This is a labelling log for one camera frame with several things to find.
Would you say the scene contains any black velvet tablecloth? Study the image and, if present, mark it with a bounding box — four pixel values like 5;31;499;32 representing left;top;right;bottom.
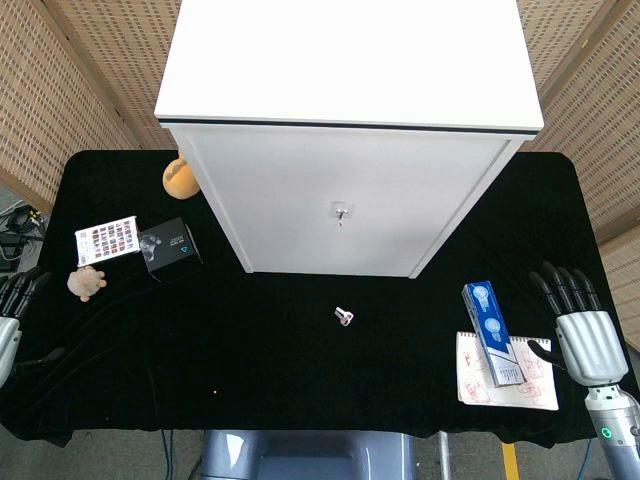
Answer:
0;148;640;450

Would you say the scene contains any small beige plush toy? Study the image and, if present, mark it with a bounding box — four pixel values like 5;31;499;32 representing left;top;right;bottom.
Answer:
66;265;108;303

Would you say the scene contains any blue-grey robot body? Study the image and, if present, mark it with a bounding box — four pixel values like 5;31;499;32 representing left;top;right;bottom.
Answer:
199;429;419;480

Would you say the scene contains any right silver and black robot hand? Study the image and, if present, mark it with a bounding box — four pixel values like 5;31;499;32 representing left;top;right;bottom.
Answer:
527;260;630;387

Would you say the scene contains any orange plush toy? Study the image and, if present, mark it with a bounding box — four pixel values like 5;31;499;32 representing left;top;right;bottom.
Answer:
162;152;201;200

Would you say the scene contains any thin blue cable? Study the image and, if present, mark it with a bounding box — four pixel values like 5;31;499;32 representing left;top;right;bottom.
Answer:
578;437;599;480
159;429;175;480

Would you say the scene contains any woven folding screen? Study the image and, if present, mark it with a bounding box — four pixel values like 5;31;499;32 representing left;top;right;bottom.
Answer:
516;0;640;351
0;0;182;216

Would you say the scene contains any left silver and black robot hand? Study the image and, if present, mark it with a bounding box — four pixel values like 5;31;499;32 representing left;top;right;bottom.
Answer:
0;267;67;390

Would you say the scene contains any bundle of black cables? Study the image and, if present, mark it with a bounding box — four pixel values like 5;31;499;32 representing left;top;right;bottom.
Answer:
0;199;50;274

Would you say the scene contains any black product box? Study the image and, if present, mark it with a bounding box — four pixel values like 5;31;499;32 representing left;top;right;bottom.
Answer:
137;216;204;277

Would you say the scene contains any white notebook edge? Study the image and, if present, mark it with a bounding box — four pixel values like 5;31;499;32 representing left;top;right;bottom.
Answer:
455;331;560;412

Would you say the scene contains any long blue and white box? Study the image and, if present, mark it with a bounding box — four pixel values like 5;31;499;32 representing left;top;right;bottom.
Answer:
460;280;526;389

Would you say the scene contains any white cabinet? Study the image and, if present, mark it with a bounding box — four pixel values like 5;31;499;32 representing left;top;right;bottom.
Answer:
153;0;545;280

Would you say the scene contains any metal table leg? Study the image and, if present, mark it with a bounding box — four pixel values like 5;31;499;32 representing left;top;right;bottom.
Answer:
438;432;453;480

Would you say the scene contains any yellow floor tape strip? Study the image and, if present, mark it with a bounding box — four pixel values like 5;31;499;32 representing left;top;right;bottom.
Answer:
501;442;519;480

